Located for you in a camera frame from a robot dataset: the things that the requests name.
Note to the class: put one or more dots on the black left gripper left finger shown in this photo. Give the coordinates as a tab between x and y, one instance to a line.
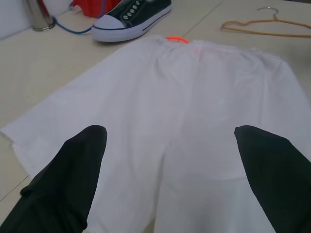
60	184

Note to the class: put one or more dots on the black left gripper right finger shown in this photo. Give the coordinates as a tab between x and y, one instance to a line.
279	184

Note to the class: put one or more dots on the white shorts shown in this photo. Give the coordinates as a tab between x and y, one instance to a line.
170	97

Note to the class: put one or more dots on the orange plastic hanger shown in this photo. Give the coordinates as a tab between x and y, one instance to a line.
177	38

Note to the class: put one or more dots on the dark canvas sneaker white toe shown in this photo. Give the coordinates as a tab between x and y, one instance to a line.
107	26

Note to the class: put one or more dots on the red plastic container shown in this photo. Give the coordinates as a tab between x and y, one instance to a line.
82	7

